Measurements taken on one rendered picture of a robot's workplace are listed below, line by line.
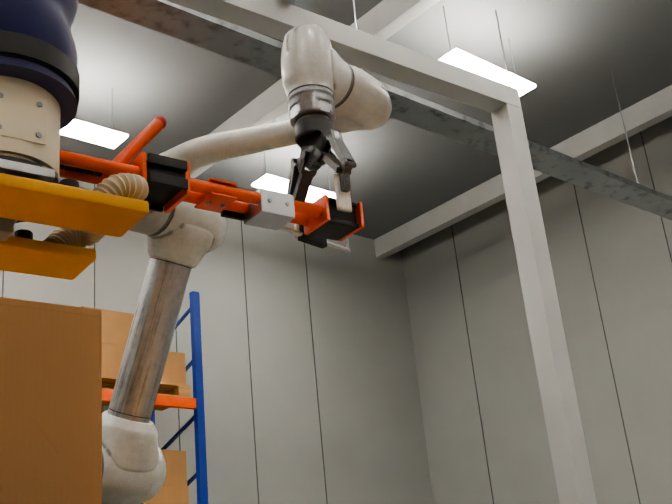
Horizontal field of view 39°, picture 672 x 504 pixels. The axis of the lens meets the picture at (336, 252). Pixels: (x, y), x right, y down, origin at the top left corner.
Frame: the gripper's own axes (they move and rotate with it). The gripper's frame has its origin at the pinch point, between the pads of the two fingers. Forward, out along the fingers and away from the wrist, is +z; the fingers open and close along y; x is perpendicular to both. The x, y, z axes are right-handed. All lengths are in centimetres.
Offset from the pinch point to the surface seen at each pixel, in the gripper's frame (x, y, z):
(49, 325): -58, 21, 33
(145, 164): -37.7, 5.6, -0.3
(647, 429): 876, -569, -126
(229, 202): -21.2, 2.9, 1.9
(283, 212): -11.6, 4.6, 2.7
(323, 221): -3.2, 4.6, 2.8
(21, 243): -54, -3, 13
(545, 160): 569, -397, -333
